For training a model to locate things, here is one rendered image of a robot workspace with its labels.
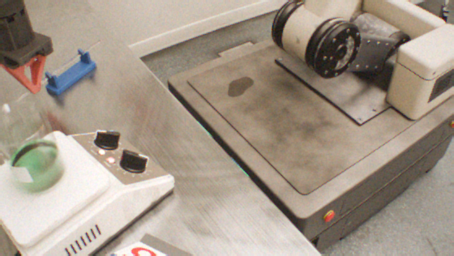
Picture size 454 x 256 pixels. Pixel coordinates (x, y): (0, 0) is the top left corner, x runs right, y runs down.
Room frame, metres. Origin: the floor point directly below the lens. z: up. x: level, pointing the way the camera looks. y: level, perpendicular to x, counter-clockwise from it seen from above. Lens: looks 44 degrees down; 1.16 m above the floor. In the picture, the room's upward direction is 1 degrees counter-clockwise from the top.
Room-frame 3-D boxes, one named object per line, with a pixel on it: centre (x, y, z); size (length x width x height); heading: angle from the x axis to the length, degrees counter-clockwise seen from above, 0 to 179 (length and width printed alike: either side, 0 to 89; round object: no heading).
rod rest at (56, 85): (0.57, 0.28, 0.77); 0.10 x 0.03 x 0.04; 148
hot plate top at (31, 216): (0.26, 0.21, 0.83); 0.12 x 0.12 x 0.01; 47
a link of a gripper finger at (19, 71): (0.51, 0.33, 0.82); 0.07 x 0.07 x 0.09; 57
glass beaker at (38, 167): (0.28, 0.21, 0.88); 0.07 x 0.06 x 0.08; 40
